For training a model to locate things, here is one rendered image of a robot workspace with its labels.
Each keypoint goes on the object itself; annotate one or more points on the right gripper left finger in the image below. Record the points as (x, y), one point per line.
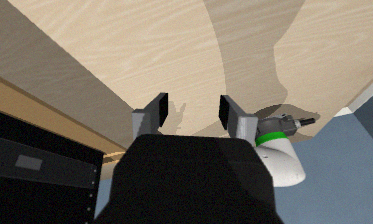
(150, 118)

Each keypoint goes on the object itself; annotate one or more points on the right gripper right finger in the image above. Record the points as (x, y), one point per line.
(238, 123)

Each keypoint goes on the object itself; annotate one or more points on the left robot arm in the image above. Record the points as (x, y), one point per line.
(276, 151)

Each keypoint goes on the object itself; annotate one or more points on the tan wooden base board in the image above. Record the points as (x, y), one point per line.
(19, 104)

